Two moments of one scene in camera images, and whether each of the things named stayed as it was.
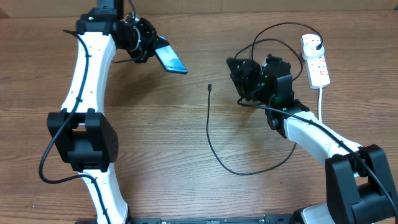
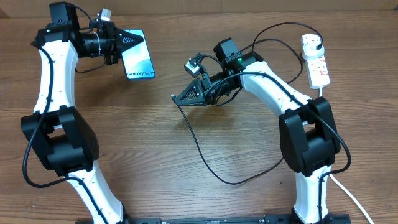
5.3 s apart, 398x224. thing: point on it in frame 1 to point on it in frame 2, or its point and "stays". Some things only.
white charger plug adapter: x=309 y=43 stays
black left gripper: x=153 y=42 to x=115 y=38
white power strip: x=317 y=72 stays
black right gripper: x=244 y=74 to x=203 y=88
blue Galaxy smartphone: x=170 y=61 to x=137 y=60
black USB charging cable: x=252 y=46 to x=189 y=130
